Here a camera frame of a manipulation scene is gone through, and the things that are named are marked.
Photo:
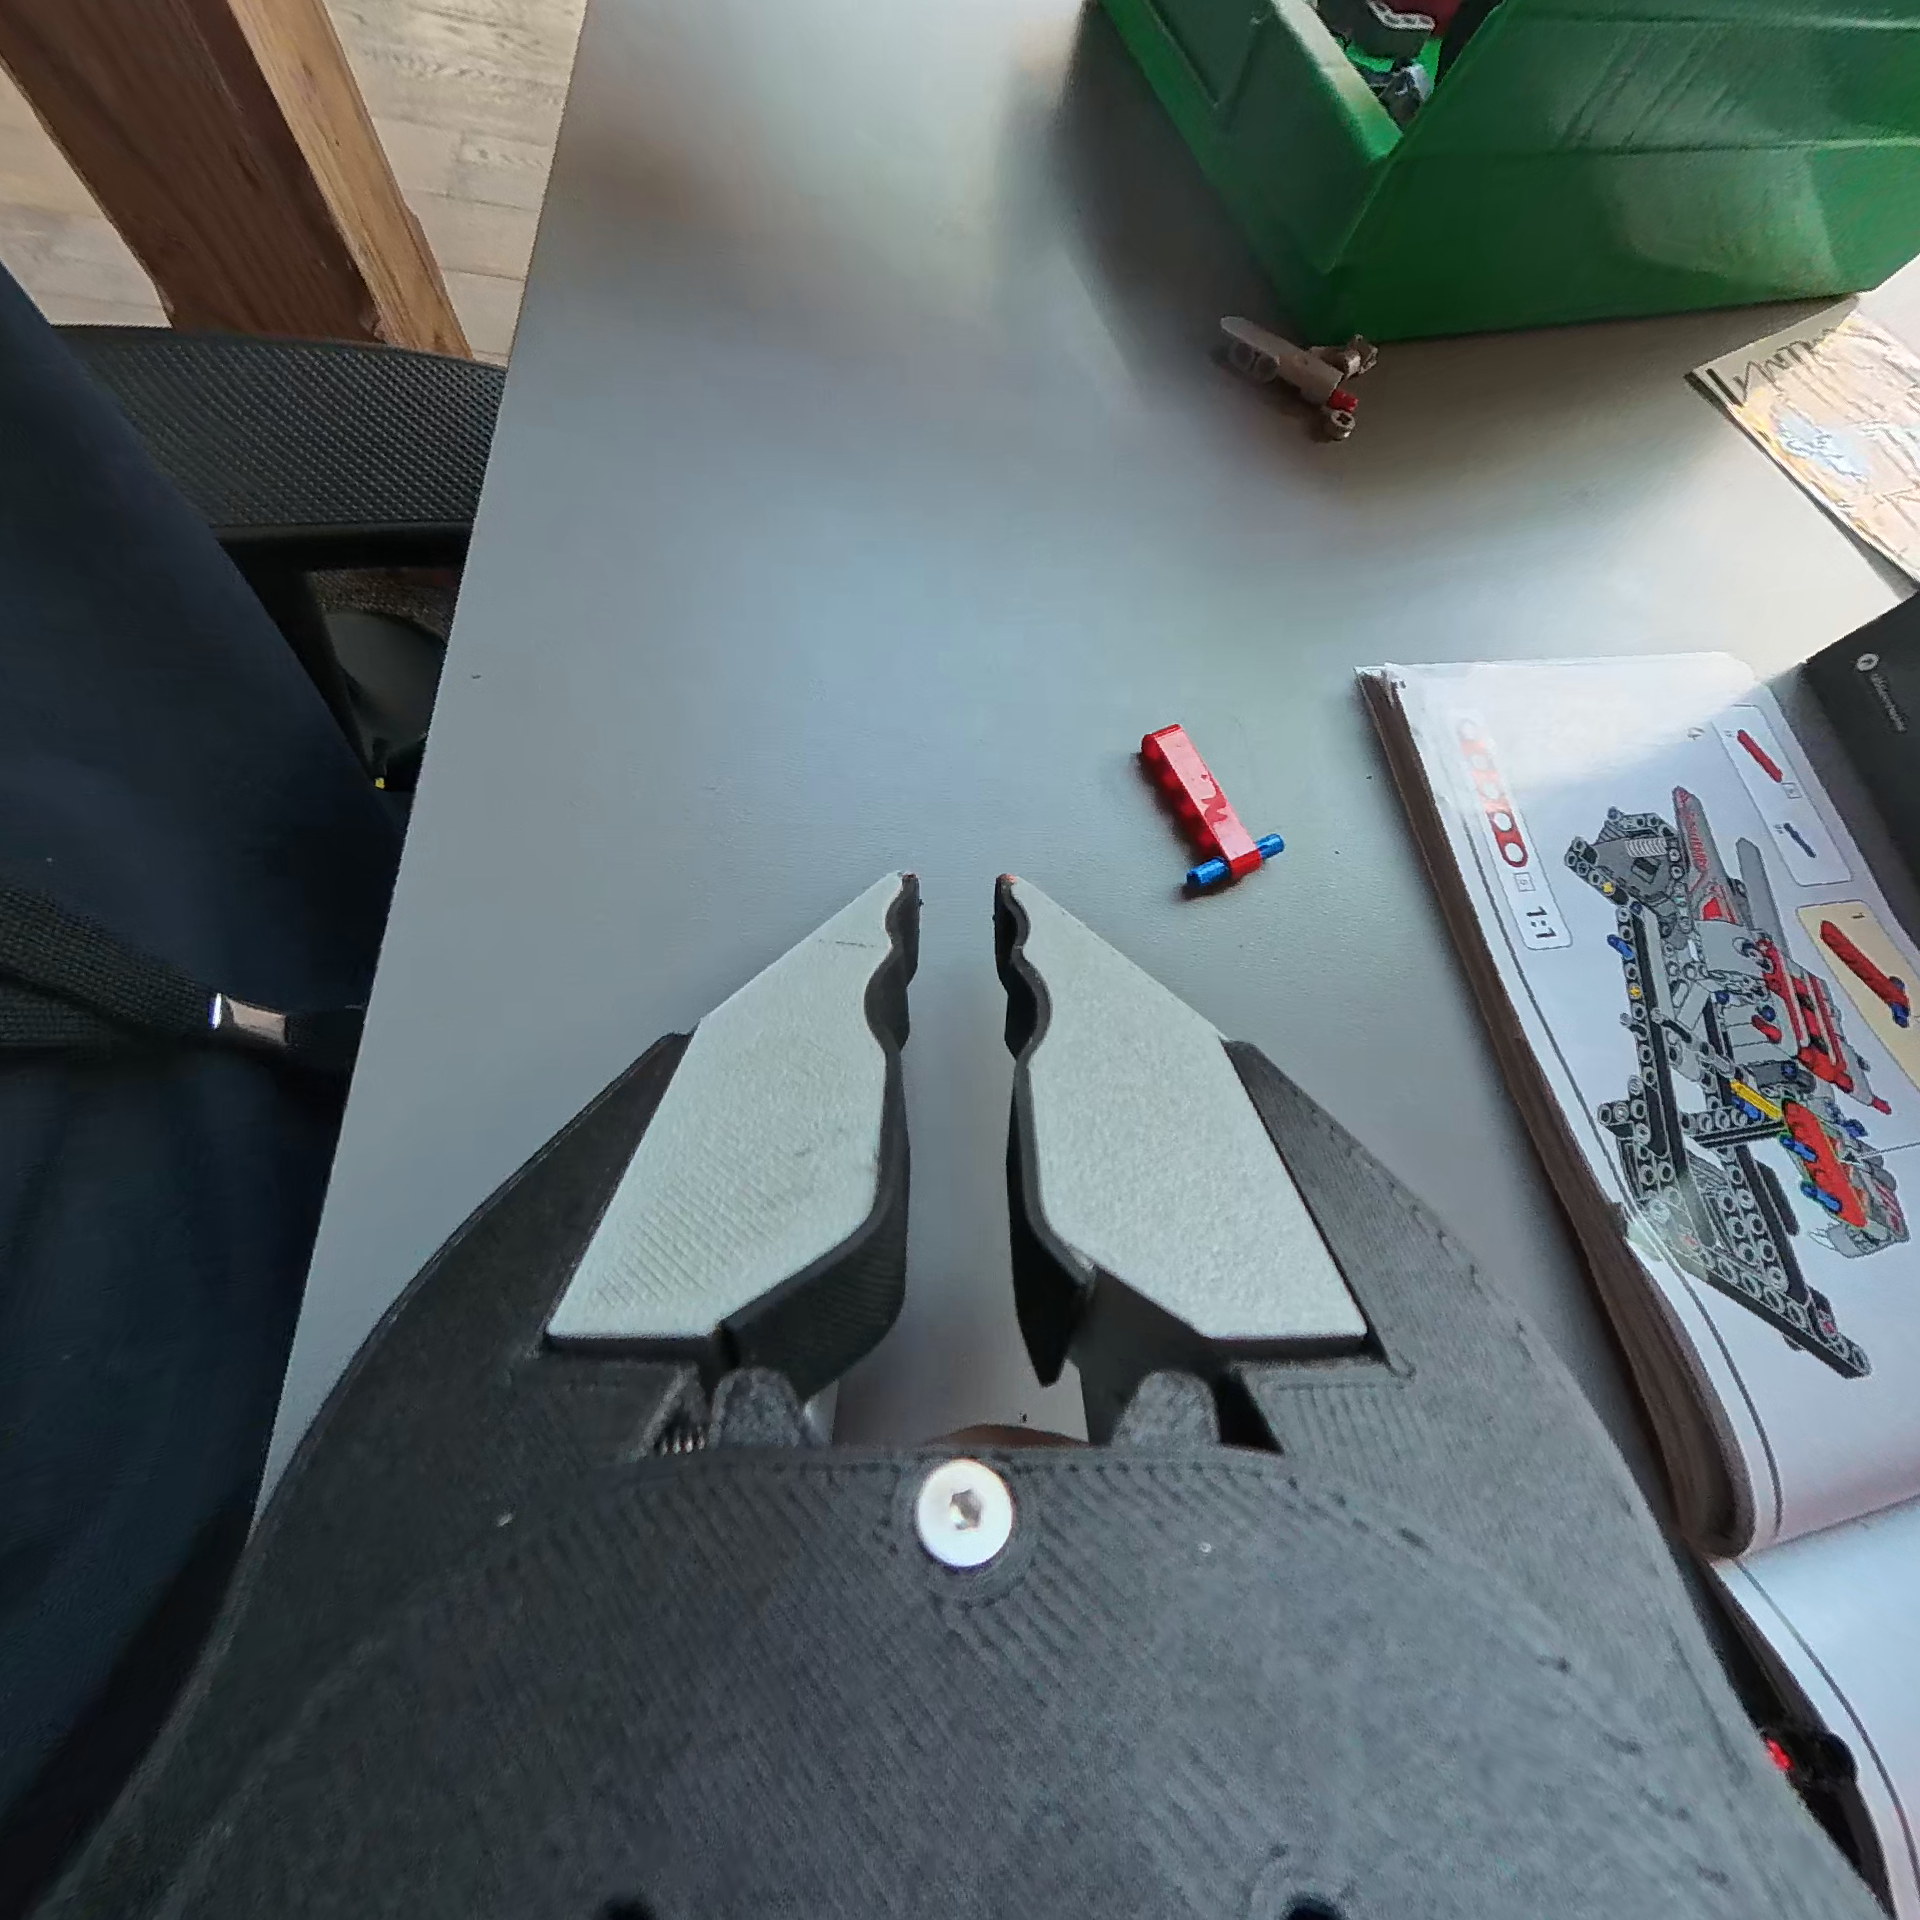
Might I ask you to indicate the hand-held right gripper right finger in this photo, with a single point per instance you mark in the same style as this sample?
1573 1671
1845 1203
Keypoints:
1170 1172

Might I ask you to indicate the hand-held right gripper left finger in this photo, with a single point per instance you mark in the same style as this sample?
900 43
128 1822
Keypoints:
750 1155

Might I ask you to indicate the green plastic bin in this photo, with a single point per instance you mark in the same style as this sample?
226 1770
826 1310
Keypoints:
1576 195

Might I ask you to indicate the small lego pieces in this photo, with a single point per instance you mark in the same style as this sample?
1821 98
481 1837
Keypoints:
1401 84

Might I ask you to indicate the red lego beam with blue pin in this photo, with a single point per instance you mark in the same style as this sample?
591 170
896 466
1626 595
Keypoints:
1200 797

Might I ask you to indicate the lego instruction booklet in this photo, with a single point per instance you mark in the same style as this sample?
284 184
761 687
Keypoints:
1652 781

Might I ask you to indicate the grey lego assembly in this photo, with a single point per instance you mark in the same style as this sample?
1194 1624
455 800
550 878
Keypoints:
1290 359

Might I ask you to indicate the black box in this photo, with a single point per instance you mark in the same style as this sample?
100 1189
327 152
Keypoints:
1874 704

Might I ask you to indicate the black office chair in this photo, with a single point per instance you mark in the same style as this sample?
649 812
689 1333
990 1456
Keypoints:
300 435

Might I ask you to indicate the white printed paper sheet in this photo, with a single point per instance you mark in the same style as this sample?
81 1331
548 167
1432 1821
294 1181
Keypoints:
1823 435

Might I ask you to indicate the wooden post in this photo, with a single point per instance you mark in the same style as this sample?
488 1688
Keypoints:
224 149

